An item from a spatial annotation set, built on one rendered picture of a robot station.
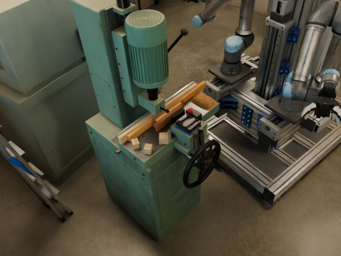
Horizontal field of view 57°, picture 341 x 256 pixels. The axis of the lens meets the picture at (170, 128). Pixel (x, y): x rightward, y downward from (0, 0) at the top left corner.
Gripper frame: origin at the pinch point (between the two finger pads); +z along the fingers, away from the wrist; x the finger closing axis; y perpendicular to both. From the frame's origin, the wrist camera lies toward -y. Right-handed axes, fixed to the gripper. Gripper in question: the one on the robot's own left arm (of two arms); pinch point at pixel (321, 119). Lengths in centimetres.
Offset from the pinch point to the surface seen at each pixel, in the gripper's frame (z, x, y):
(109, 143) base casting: 12, 107, 32
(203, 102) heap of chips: -26, 62, 23
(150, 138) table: 9, 79, 23
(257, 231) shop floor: -13, 27, 121
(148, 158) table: 21, 73, 24
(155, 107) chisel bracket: 1, 76, 8
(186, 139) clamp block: 5, 59, 22
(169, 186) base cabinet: 10, 74, 60
